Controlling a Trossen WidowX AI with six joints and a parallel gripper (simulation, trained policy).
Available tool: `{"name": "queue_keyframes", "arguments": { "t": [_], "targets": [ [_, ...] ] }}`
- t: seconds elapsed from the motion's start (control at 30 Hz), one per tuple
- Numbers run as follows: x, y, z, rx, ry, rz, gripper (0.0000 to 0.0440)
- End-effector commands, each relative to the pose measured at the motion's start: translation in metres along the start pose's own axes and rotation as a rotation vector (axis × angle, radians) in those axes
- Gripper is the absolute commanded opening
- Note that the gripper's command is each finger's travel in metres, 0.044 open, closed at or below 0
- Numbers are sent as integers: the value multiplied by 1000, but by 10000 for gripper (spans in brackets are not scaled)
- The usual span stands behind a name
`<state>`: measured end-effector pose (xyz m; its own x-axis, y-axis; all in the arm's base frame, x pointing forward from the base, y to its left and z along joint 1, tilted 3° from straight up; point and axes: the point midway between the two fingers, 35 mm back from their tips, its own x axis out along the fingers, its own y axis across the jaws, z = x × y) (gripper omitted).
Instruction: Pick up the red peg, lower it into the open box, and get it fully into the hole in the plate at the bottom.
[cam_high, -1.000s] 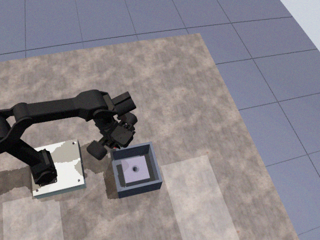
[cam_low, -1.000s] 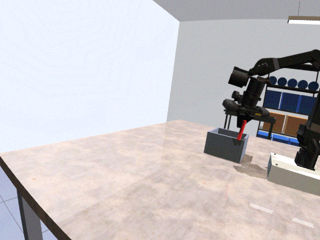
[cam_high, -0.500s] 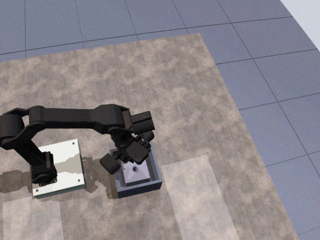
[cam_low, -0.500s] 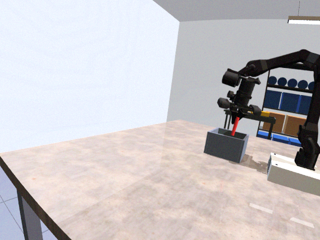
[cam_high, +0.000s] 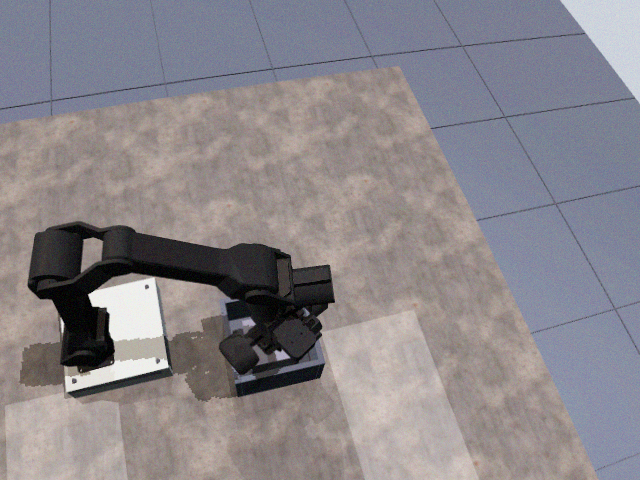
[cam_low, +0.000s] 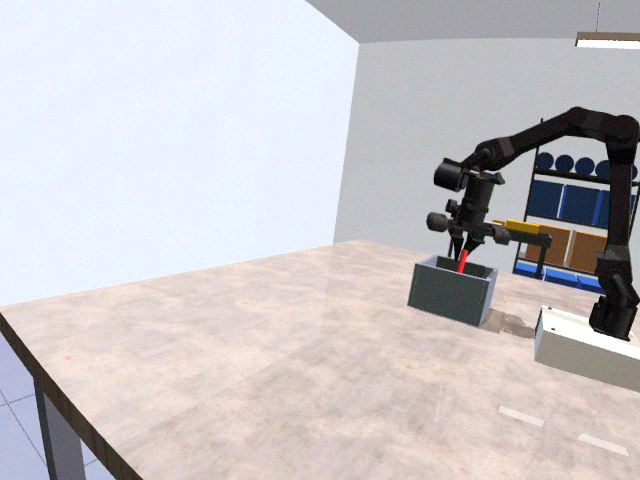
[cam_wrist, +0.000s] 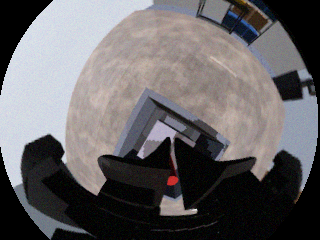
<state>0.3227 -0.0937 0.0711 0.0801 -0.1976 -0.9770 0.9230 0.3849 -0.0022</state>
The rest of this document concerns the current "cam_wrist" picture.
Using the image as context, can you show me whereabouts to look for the red peg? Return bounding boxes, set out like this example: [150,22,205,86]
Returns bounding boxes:
[167,152,177,185]

